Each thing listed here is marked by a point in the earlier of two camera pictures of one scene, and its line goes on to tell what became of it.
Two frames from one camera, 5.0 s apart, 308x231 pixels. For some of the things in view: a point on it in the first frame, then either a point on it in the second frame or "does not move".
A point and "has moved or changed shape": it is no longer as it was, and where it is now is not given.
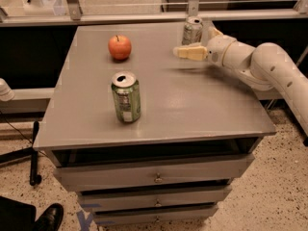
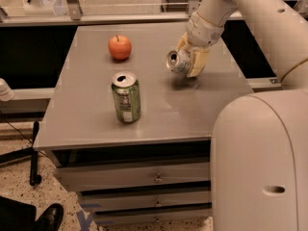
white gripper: [218, 49] to [202, 31]
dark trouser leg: [16, 216] does not move
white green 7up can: [192, 29] has moved or changed shape
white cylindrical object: [6, 92] does not move
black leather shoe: [50, 218] does not move
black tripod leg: [35, 177] does not move
